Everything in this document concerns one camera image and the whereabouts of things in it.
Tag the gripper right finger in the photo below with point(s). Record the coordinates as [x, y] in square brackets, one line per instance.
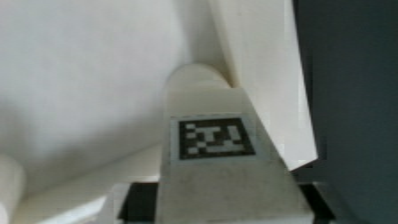
[323, 203]

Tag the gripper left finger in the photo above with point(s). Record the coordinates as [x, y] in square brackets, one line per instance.
[139, 204]

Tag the white table leg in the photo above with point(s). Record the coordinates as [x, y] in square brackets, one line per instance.
[226, 184]

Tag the white square table top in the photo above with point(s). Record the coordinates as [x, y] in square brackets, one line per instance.
[89, 53]

